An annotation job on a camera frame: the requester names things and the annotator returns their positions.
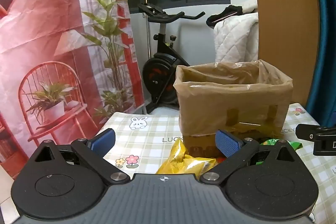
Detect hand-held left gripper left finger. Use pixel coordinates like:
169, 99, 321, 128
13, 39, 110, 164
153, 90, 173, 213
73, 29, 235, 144
28, 128, 131, 184

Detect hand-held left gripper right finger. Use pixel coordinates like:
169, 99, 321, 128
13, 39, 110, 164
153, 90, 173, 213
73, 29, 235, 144
200, 130, 299, 184

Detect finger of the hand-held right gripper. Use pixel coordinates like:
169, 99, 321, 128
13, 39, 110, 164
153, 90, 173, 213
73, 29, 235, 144
296, 123, 336, 141

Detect cardboard box with plastic liner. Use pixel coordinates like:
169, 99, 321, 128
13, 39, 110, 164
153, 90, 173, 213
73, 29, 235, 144
173, 59, 293, 157

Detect yellow snack packet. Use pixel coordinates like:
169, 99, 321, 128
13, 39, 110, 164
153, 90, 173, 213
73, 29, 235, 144
156, 139, 217, 174

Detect green snack packet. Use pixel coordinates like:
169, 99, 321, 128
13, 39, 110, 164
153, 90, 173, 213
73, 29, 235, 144
256, 138, 303, 164

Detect checked tablecloth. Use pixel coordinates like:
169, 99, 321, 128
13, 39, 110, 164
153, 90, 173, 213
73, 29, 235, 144
94, 103, 336, 224

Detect printed backdrop cloth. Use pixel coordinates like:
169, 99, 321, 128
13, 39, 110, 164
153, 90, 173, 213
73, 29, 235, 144
0, 0, 145, 180

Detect black exercise bike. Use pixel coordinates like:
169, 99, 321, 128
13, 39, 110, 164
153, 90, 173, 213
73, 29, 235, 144
138, 3, 206, 114

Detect teal curtain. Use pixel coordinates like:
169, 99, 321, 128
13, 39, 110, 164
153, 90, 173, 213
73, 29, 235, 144
307, 0, 336, 126

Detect white quilted blanket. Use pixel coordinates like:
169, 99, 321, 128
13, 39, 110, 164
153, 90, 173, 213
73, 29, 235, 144
213, 0, 259, 64

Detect wooden board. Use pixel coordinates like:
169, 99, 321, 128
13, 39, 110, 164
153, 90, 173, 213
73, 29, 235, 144
249, 0, 320, 107

